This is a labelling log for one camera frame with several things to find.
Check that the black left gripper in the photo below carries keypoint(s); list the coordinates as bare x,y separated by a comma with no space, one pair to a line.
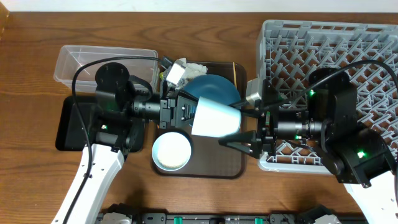
171,110

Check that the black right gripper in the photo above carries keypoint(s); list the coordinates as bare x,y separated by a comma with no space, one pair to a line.
265,132

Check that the light blue cup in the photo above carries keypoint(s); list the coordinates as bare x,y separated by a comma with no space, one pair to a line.
215,120

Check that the light blue rice bowl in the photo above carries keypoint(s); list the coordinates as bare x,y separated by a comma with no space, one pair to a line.
171,151

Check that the dark blue plate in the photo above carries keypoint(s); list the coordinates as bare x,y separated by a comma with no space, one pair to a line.
213,87

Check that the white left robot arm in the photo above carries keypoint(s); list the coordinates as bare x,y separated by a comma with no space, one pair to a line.
117,92

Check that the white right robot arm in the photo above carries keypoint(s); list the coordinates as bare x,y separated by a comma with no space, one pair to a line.
356,155

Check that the grey dishwasher rack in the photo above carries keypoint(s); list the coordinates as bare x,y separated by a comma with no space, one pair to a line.
289,51

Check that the black waste tray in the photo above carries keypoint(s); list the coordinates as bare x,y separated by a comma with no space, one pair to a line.
104,128

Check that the crumpled white paper napkin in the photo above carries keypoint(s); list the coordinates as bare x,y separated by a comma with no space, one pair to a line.
192,70

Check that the brown serving tray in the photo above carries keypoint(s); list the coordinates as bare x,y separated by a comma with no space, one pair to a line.
208,158

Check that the wooden chopstick left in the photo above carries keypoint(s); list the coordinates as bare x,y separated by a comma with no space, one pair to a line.
234,75

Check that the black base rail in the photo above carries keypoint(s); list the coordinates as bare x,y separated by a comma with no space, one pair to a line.
122,213

